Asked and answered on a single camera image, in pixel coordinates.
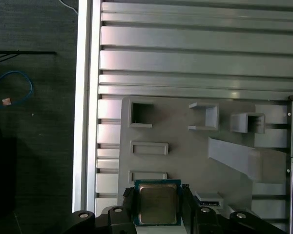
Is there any thin black floor rod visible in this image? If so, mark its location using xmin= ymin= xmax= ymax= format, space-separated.
xmin=0 ymin=50 xmax=57 ymax=64

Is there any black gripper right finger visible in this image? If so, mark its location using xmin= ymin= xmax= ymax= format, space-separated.
xmin=181 ymin=183 xmax=288 ymax=234

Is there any grey parts rack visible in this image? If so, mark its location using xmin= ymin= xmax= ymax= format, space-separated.
xmin=116 ymin=96 xmax=288 ymax=234

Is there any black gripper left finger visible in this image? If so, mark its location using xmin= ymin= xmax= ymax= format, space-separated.
xmin=70 ymin=186 xmax=139 ymax=234

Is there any silver CPU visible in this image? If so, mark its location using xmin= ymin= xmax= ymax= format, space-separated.
xmin=133 ymin=179 xmax=183 ymax=226

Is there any white floor cable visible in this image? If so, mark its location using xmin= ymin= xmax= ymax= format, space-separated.
xmin=59 ymin=0 xmax=78 ymax=15

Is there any blue floor cable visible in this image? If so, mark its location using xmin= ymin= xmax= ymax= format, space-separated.
xmin=0 ymin=70 xmax=35 ymax=111

